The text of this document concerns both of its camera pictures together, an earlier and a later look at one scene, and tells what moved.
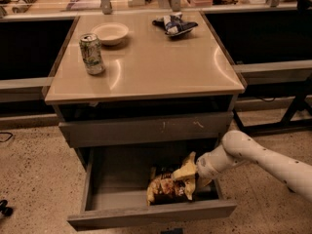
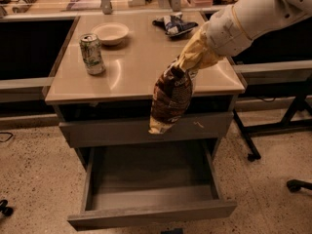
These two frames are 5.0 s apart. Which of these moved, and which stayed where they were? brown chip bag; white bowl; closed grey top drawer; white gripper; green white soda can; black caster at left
Moved: brown chip bag; white gripper
Stayed: black caster at left; white bowl; green white soda can; closed grey top drawer
